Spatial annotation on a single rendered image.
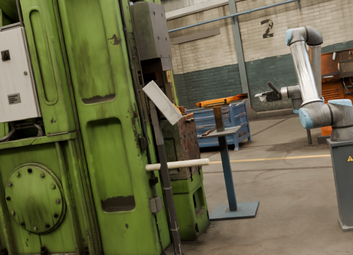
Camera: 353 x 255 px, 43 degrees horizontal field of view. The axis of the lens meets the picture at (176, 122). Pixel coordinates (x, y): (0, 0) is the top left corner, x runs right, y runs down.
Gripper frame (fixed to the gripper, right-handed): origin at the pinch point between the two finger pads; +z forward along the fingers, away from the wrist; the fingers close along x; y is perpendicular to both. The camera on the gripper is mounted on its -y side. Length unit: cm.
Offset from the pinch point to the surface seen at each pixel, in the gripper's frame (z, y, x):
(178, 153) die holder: 54, 31, -53
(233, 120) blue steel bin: 79, 49, 333
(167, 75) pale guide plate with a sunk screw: 66, -27, -11
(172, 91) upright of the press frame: 68, -13, 1
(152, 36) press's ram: 59, -55, -54
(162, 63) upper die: 57, -35, -47
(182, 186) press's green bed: 56, 56, -52
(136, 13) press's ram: 68, -73, -53
